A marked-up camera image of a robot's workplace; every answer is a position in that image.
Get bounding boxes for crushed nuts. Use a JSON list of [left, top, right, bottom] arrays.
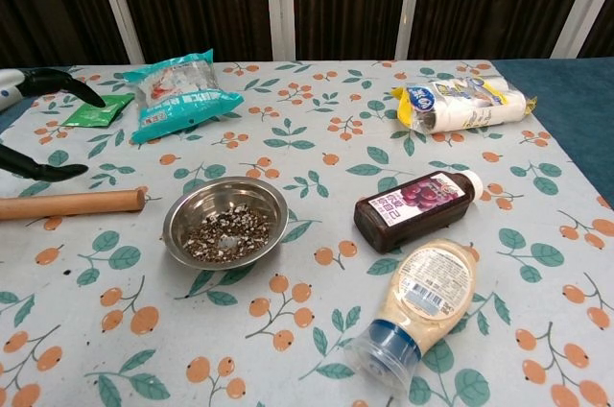
[[181, 203, 271, 260]]

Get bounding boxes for green sachet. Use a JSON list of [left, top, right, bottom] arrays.
[[59, 93, 136, 129]]

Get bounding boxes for wooden stick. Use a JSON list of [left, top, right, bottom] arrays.
[[0, 188, 147, 222]]

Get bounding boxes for white frame post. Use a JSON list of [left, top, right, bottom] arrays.
[[265, 0, 296, 62], [395, 0, 428, 61], [90, 0, 145, 65], [550, 0, 614, 60]]

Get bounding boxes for steel bowl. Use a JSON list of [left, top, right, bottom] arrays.
[[161, 177, 290, 272]]

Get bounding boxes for yellow pack of white rolls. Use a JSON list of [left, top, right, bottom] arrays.
[[390, 74, 537, 133]]

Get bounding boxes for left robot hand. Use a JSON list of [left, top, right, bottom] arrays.
[[0, 67, 106, 182]]

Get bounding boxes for teal snack bag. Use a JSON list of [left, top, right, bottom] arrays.
[[123, 48, 245, 145]]

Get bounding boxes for beige sauce squeeze bottle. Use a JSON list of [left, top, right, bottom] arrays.
[[343, 238, 480, 394]]

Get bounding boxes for dark grape juice bottle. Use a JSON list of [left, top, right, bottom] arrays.
[[353, 170, 484, 253]]

